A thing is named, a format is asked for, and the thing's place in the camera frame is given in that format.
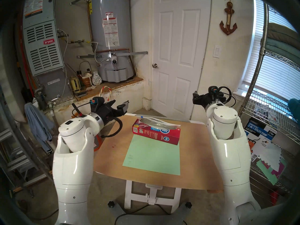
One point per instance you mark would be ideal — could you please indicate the green paper sheet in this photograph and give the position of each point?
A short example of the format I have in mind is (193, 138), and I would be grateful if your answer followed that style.
(153, 156)

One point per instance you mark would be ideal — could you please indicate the wicker basket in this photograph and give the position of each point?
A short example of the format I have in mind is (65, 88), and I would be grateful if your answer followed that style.
(86, 81)

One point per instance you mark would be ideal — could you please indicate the white zigzag paper sheet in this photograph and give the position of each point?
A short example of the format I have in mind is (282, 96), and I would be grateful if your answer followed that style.
(271, 154)

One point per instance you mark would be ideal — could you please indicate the white table frame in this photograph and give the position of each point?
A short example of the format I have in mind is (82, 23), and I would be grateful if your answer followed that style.
(152, 194)

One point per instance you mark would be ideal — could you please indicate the aluminium ladder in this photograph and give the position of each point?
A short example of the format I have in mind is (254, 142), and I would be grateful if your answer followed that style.
(16, 161)

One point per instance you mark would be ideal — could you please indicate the white light switch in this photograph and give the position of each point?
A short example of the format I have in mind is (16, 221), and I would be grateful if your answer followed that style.
(217, 51)

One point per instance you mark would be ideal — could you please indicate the utility pump box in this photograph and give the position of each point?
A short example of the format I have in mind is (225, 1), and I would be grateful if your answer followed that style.
(260, 135)

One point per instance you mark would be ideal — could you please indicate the green paper scrap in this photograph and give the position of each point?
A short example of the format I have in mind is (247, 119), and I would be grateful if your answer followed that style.
(268, 174)

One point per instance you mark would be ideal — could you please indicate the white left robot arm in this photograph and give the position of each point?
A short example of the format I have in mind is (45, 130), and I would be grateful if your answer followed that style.
(70, 170)

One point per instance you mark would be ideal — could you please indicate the red freezer bag box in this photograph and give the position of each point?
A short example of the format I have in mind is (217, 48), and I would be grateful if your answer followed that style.
(161, 136)

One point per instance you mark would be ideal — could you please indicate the orange plastic bucket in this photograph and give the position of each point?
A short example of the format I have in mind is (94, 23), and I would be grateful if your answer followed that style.
(97, 144)

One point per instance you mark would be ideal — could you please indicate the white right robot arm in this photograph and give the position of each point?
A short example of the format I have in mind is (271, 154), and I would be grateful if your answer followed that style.
(230, 156)

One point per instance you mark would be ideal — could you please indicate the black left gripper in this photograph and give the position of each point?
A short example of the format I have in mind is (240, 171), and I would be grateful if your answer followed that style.
(110, 112)

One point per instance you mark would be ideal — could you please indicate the foil wrapped lump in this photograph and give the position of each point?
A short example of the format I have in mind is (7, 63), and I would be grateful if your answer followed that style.
(97, 79)

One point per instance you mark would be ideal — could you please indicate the teal rolled cushion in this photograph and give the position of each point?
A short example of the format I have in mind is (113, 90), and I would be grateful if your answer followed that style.
(279, 50)

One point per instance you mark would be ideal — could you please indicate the white window blinds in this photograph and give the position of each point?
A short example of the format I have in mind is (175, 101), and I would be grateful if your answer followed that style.
(276, 72)

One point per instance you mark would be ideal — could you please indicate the yellow jar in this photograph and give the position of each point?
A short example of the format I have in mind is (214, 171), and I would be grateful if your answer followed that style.
(75, 85)

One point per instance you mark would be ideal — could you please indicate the striped candy cane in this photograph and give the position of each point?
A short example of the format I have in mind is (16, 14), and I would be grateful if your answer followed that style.
(109, 92)

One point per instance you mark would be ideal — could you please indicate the teal cloth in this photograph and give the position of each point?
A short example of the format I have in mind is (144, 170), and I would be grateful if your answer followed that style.
(295, 108)

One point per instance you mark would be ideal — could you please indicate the brown anchor wall decoration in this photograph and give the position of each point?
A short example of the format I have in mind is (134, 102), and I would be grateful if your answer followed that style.
(228, 27)

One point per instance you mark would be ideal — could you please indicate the grey bryant furnace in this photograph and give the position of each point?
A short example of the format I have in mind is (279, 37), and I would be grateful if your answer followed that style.
(42, 44)

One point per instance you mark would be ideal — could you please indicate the blue hanging cloth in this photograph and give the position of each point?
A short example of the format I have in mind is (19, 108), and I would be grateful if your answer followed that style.
(38, 123)

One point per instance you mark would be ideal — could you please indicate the brown rolled cushion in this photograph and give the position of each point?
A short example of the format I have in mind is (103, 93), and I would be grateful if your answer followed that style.
(283, 33)

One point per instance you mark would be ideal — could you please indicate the white panel door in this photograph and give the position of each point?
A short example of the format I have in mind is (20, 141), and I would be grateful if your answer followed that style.
(180, 51)

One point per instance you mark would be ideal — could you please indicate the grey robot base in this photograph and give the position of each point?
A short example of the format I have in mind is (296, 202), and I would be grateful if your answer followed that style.
(150, 215)

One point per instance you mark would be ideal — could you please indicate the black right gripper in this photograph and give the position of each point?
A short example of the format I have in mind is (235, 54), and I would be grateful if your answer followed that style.
(205, 99)

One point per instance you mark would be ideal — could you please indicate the grey water heater tank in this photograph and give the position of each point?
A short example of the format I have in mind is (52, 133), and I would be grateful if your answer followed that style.
(110, 27)

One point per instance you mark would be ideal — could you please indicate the wooden ledge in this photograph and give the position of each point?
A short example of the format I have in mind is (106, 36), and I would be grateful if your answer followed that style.
(117, 85)

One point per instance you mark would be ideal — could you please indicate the pink paper scrap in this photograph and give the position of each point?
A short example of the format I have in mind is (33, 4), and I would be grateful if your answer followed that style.
(280, 170)

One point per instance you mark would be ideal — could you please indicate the clear ziplock bag blue slider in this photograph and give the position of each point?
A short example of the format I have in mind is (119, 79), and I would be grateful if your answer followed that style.
(154, 122)

